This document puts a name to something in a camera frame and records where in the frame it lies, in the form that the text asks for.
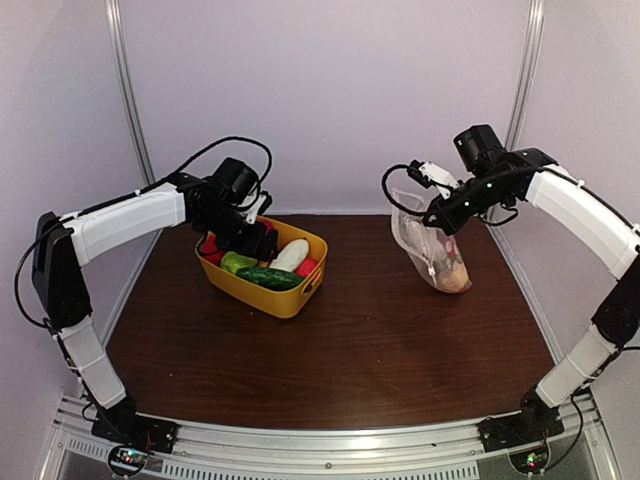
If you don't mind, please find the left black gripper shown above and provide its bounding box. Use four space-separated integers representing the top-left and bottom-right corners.
198 203 278 261

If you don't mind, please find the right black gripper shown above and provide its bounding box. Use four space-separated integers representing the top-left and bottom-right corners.
424 170 513 235

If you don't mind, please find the large red tomato toy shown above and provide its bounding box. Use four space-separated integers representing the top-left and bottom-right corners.
444 237 461 264

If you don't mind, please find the clear zip top bag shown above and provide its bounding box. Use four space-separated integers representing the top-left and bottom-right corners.
391 206 466 291

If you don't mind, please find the yellow cauliflower toy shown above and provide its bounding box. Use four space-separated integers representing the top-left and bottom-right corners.
435 264 472 294

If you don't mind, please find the white cabbage toy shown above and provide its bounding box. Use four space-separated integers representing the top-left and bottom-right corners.
405 220 431 260

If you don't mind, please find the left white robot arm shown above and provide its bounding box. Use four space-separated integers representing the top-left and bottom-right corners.
31 158 273 444

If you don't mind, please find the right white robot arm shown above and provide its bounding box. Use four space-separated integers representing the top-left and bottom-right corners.
410 124 639 442

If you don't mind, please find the light green pepper toy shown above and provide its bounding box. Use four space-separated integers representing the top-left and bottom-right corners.
220 251 259 275

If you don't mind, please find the white eggplant toy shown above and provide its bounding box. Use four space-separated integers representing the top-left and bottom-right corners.
269 239 309 272

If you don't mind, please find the green cucumber toy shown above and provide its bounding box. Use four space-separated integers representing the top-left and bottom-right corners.
236 267 304 292

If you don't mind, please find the small red fruit toy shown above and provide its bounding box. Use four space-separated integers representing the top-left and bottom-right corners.
198 236 226 266

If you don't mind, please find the pink radish toy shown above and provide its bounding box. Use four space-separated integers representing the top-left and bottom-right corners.
295 257 318 278

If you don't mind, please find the yellow plastic basket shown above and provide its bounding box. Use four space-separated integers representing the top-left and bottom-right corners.
196 217 328 319

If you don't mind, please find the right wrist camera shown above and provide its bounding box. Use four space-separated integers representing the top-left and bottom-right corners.
407 160 459 198

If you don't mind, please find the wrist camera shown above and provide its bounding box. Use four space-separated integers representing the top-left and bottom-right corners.
407 160 459 198
240 191 273 225

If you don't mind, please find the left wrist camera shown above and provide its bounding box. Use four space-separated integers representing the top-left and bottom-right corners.
240 191 273 225

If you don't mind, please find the right black cable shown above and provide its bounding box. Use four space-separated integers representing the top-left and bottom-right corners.
381 162 426 214

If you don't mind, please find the black cable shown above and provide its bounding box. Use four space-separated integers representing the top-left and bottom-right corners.
381 162 426 214
13 137 274 329

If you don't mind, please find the left black cable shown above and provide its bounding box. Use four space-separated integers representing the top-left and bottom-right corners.
13 137 274 329

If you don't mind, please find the right aluminium frame post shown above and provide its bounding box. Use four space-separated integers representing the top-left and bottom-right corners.
505 0 546 149

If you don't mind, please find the aluminium frame post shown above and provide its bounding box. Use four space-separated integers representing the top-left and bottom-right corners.
505 0 546 149
104 0 157 185

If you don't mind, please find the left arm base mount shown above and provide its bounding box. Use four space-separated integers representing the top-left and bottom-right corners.
91 413 179 478

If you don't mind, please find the aluminium front rail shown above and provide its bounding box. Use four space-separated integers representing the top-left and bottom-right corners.
35 393 622 479

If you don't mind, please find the left aluminium frame post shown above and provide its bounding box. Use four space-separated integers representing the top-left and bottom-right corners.
104 0 157 185

